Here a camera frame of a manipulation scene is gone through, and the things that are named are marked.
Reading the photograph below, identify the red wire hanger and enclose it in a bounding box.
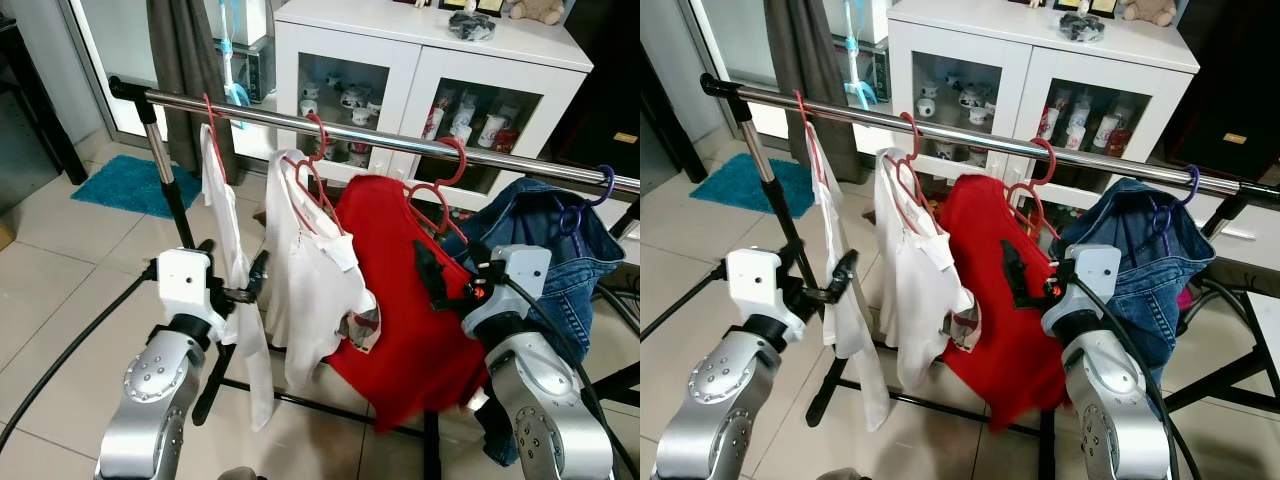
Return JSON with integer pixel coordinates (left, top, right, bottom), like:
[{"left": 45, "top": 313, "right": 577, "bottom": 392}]
[
  {"left": 282, "top": 110, "right": 348, "bottom": 239},
  {"left": 202, "top": 92, "right": 233, "bottom": 186},
  {"left": 403, "top": 135, "right": 469, "bottom": 243},
  {"left": 1005, "top": 135, "right": 1059, "bottom": 241},
  {"left": 795, "top": 90, "right": 826, "bottom": 186},
  {"left": 893, "top": 110, "right": 941, "bottom": 236}
]

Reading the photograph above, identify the white shirt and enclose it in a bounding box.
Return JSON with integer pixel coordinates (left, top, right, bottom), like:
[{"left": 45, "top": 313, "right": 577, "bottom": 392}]
[
  {"left": 875, "top": 148, "right": 983, "bottom": 391},
  {"left": 262, "top": 150, "right": 381, "bottom": 391}
]

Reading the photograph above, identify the chrome and black clothes rack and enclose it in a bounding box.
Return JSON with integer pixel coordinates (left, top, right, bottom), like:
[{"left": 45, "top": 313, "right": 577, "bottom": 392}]
[
  {"left": 698, "top": 72, "right": 1280, "bottom": 480},
  {"left": 108, "top": 75, "right": 641, "bottom": 480}
]

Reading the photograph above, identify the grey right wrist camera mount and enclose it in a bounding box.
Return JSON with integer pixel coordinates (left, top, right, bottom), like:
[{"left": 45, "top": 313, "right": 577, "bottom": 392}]
[
  {"left": 1042, "top": 243, "right": 1123, "bottom": 336},
  {"left": 462, "top": 245, "right": 553, "bottom": 336}
]

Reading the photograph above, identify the teal floor mat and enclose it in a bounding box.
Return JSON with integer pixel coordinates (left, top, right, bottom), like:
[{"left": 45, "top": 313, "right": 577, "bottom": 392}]
[
  {"left": 70, "top": 155, "right": 206, "bottom": 219},
  {"left": 688, "top": 153, "right": 816, "bottom": 216}
]

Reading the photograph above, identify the blue denim dress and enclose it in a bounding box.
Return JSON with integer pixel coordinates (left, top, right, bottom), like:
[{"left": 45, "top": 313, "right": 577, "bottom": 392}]
[
  {"left": 1058, "top": 178, "right": 1216, "bottom": 396},
  {"left": 445, "top": 178, "right": 626, "bottom": 466}
]

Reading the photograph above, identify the light blue white plastic tool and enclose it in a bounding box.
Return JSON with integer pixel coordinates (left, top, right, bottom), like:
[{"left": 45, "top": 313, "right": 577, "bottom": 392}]
[
  {"left": 842, "top": 0, "right": 879, "bottom": 109},
  {"left": 218, "top": 0, "right": 253, "bottom": 131}
]

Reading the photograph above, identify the grey curtain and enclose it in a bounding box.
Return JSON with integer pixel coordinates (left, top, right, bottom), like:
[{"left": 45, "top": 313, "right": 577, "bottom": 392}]
[
  {"left": 147, "top": 0, "right": 239, "bottom": 181},
  {"left": 765, "top": 0, "right": 863, "bottom": 181}
]

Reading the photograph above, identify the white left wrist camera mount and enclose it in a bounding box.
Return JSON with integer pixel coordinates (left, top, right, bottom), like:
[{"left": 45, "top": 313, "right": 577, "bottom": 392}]
[
  {"left": 157, "top": 248, "right": 213, "bottom": 326},
  {"left": 725, "top": 248, "right": 793, "bottom": 333}
]

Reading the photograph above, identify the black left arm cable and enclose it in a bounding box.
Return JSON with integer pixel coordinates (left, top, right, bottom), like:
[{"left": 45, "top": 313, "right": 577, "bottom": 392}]
[
  {"left": 640, "top": 262, "right": 728, "bottom": 341},
  {"left": 0, "top": 262, "right": 161, "bottom": 451}
]

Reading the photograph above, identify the black crumpled object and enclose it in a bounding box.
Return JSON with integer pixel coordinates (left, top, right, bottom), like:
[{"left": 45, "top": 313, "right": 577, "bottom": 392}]
[
  {"left": 1058, "top": 12, "right": 1106, "bottom": 43},
  {"left": 448, "top": 12, "right": 498, "bottom": 43}
]

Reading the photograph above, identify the thin white garment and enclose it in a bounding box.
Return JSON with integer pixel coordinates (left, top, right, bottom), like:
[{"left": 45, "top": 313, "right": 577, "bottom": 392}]
[
  {"left": 198, "top": 125, "right": 276, "bottom": 431},
  {"left": 805, "top": 125, "right": 893, "bottom": 431}
]

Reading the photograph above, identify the red shirt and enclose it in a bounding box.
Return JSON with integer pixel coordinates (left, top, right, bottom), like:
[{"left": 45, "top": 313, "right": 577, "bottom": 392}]
[
  {"left": 325, "top": 175, "right": 491, "bottom": 433},
  {"left": 940, "top": 173, "right": 1069, "bottom": 431}
]

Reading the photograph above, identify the beige teddy bear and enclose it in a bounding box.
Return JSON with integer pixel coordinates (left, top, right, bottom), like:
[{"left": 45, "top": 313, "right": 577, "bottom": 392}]
[
  {"left": 1120, "top": 0, "right": 1179, "bottom": 27},
  {"left": 508, "top": 0, "right": 566, "bottom": 26}
]

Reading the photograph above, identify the black desk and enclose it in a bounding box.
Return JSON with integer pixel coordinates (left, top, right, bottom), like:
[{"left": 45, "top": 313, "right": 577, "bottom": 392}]
[
  {"left": 640, "top": 75, "right": 709, "bottom": 186},
  {"left": 0, "top": 15, "right": 89, "bottom": 211}
]

